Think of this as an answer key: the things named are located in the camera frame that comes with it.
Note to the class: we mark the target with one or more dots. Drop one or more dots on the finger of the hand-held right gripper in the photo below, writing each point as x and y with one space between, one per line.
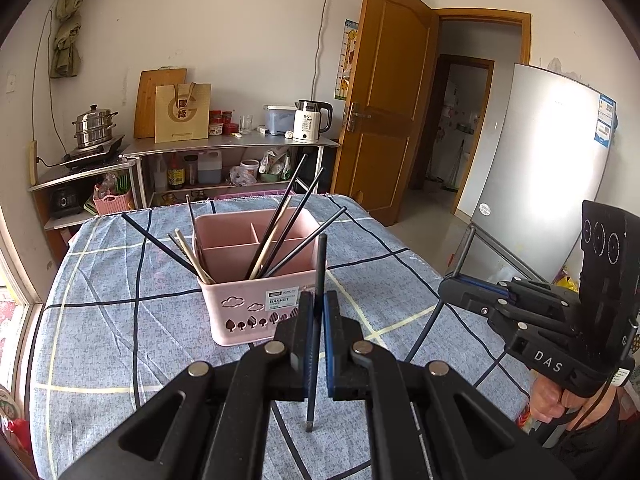
465 299
482 284

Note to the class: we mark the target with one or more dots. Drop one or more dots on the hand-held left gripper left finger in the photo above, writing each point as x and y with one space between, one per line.
304 355

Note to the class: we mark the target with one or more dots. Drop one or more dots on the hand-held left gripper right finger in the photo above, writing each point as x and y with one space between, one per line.
330 352

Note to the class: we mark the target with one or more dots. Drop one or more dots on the pink utensil basket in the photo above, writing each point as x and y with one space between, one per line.
210 306

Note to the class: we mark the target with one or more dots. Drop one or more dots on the person's right forearm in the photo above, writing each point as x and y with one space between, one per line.
600 440

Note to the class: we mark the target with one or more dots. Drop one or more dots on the person's right hand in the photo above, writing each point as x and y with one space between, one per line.
550 402

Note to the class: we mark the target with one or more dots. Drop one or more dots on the yellow snack packet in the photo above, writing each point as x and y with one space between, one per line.
567 280

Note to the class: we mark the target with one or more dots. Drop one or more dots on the silver refrigerator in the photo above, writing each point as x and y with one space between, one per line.
540 160

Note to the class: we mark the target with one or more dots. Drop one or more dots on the green bowl with packets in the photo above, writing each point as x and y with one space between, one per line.
272 175

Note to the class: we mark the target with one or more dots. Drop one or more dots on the crumpled plastic bag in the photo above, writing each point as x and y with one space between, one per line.
237 177

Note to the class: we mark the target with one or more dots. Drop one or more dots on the white plastic tub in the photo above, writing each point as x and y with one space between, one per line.
250 166

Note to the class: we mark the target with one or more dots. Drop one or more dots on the dark liquid plastic jug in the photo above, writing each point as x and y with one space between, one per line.
209 170

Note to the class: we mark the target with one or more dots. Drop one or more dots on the dark glass jar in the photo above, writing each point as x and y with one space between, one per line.
191 172

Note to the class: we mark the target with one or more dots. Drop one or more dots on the soy sauce bottle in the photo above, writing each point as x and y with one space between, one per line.
176 175

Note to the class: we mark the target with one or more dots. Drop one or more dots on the wooden door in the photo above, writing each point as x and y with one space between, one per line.
385 85

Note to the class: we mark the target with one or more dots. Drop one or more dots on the long metal shelf table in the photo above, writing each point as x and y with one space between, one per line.
225 142

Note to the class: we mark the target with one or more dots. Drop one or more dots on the white electric kettle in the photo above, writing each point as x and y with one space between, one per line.
306 125

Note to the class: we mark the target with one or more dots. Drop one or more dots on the clear plastic storage box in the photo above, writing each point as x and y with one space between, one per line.
277 120

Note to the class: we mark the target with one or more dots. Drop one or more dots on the drinking glass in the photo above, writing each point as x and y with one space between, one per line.
245 125

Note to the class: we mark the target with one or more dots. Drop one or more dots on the small pink woven basket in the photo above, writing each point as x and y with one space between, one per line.
112 205

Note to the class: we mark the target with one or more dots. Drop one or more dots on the red-lidded jar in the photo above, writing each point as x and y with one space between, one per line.
215 124
227 121

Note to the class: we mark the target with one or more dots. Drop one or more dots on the giraffe height chart poster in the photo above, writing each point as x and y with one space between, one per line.
345 60

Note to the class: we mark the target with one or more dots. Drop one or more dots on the tan paper gift bag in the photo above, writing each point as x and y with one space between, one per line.
182 115

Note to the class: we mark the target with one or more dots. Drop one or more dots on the black kitchen appliance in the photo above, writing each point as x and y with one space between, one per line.
64 202

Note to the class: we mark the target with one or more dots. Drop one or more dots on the low metal shelf stand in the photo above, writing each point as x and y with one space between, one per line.
75 175

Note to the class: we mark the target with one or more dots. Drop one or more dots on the black induction cooker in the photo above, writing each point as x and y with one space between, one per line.
90 156

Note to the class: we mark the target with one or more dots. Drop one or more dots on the wooden cutting board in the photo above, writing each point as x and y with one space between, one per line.
147 105

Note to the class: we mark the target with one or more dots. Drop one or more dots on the steel steamer pot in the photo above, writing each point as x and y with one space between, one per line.
95 130

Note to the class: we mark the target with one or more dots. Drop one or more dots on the hanging green cloth bag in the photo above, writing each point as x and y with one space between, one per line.
65 45

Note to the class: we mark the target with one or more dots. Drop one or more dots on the wooden door frame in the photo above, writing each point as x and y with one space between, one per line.
525 35

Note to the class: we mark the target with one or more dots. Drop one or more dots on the wall power strip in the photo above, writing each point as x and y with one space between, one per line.
33 160

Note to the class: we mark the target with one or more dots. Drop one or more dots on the white wall switch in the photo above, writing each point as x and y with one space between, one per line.
10 83

